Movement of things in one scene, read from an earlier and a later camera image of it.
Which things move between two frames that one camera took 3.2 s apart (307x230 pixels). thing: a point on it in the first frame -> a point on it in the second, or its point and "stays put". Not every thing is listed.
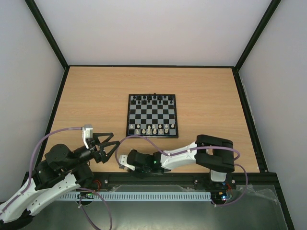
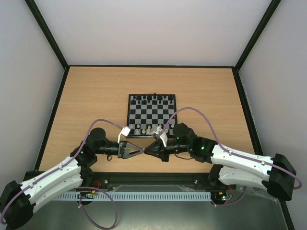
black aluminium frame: x=99 y=181 stays put
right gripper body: x=129 y=163 -> x=164 y=150
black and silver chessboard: x=152 y=115 stays put
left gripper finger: x=97 y=141 -> x=131 y=150
